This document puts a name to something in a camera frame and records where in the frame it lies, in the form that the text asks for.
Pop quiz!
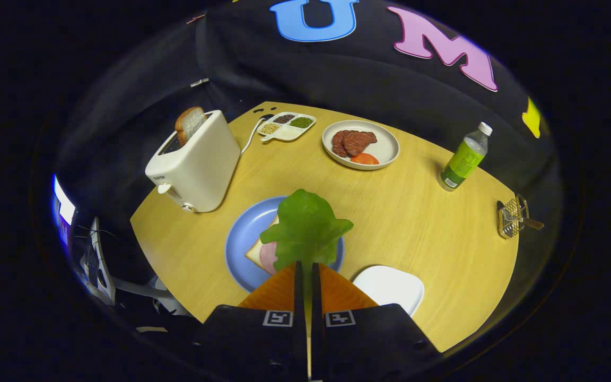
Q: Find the brown toasted bread slice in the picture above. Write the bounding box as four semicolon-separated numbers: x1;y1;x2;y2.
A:
174;106;208;147

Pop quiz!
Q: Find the metal wire basket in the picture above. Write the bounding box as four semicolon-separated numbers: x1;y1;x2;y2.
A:
496;193;545;240

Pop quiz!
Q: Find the lit computer screen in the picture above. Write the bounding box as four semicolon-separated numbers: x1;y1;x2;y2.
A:
52;174;76;247

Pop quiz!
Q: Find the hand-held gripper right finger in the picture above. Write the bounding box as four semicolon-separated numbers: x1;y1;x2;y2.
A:
311;262;442;382

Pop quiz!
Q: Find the white toaster cable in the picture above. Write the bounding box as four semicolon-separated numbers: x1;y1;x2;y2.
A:
240;114;275;156

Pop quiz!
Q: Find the green lettuce leaf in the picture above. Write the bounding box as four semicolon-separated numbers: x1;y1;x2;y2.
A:
259;189;354;282

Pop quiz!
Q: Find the green label plastic bottle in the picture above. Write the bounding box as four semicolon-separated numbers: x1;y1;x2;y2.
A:
438;121;493;192

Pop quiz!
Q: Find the white square plate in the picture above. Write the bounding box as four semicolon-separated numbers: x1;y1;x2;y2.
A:
352;265;425;318

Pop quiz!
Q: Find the brown meat patty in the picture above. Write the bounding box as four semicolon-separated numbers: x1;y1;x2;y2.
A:
342;131;378;157
331;130;356;158

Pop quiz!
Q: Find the beige round plate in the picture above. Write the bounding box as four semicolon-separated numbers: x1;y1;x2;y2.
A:
322;120;400;171

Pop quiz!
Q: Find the white bread slice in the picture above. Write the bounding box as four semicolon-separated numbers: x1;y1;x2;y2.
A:
245;215;285;276

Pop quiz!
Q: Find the white metal stand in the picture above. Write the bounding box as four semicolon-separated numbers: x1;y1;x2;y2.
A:
79;216;117;307

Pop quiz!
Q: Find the white divided condiment tray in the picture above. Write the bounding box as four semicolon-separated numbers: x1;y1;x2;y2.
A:
256;112;317;144

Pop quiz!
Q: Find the blue round plate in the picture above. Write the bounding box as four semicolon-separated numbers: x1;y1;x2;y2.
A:
225;196;345;293

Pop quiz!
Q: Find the pink ham slice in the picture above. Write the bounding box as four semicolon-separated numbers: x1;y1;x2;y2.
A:
259;241;280;274

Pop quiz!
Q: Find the white toaster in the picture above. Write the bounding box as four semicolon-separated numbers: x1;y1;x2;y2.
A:
145;110;242;214

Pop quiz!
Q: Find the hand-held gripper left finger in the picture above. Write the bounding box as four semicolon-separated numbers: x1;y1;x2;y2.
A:
191;261;309;382

